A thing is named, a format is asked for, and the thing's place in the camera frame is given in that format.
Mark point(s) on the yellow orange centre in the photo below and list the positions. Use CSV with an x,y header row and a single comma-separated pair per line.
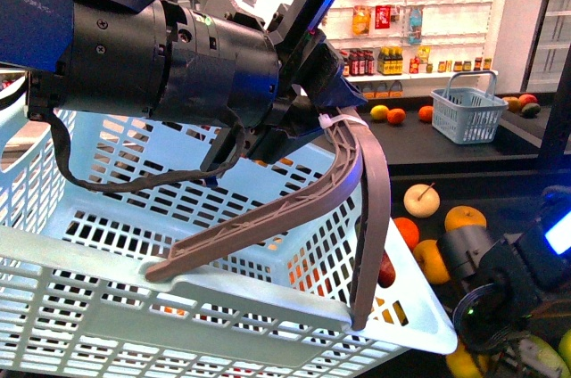
x,y
430,262

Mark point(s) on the small blue basket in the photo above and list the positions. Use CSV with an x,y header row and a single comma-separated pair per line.
x,y
467,115

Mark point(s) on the green apple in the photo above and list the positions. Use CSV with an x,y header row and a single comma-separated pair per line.
x,y
564,348

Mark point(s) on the large light blue basket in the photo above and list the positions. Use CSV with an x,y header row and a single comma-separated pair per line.
x,y
251,278

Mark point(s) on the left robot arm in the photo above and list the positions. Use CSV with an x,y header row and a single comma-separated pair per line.
x,y
131,58

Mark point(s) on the white pear with stem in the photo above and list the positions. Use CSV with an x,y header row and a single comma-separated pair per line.
x,y
421,200

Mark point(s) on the yellow orange apple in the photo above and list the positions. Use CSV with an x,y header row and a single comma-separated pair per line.
x,y
462,215

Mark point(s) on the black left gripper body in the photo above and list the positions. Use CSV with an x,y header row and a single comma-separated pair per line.
x,y
265,83

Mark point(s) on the black fruit shelf tray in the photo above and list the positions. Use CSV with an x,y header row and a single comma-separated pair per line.
x,y
468,240

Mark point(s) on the rear black fruit shelf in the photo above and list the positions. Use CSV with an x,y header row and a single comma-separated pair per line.
x,y
416,148

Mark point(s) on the red apple centre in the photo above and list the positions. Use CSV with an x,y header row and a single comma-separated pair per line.
x,y
387,274

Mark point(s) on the yellow lemon lower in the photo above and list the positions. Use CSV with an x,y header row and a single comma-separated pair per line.
x,y
462,363

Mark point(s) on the orange tangerine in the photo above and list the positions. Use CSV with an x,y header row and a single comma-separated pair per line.
x,y
409,231

